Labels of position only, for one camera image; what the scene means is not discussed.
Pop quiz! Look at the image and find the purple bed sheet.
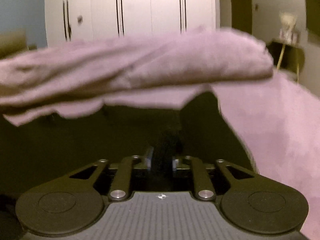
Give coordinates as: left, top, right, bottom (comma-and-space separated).
212, 72, 319, 239

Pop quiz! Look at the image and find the white wardrobe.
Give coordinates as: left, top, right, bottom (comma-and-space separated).
44, 0, 220, 47

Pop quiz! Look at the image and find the purple folded blanket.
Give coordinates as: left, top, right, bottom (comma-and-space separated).
1, 27, 273, 119

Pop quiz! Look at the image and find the dark side table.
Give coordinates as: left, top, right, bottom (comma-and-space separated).
267, 39, 305, 83

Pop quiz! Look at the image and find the black garment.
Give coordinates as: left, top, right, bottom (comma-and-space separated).
1, 92, 253, 197

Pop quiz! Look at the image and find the dark wall television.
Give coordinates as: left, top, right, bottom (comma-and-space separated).
305, 0, 320, 36

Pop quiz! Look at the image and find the bed headboard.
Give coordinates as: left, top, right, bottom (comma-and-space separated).
0, 29, 37, 59

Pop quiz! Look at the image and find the decorative item on table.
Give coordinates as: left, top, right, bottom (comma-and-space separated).
279, 12, 299, 44

